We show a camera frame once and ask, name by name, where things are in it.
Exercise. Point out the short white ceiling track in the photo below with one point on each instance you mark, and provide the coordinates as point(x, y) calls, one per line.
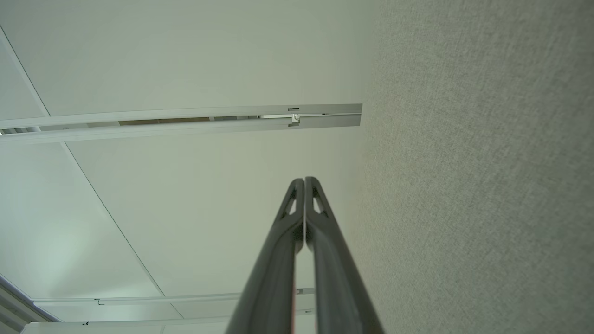
point(139, 299)

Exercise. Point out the grey ceiling edge beam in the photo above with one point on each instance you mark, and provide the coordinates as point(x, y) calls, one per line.
point(18, 306)

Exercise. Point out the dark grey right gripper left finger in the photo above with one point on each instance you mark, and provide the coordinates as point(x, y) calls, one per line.
point(274, 278)

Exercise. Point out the long white ceiling track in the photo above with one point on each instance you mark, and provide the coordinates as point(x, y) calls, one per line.
point(185, 130)

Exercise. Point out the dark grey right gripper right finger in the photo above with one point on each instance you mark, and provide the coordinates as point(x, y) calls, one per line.
point(338, 287)

